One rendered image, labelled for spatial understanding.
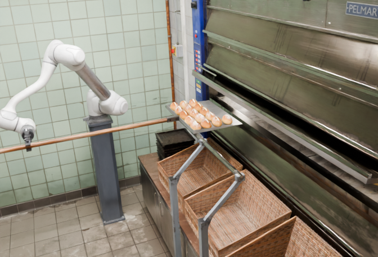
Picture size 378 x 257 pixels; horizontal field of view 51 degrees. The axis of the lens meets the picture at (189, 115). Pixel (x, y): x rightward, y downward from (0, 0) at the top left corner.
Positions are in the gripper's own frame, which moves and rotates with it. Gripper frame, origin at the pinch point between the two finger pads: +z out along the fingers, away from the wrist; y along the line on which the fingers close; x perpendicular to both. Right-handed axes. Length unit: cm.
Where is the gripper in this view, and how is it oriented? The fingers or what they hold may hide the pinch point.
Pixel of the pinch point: (28, 145)
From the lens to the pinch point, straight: 265.5
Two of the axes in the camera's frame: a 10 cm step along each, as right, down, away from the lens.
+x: -9.3, 1.8, -3.3
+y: 0.5, 9.3, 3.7
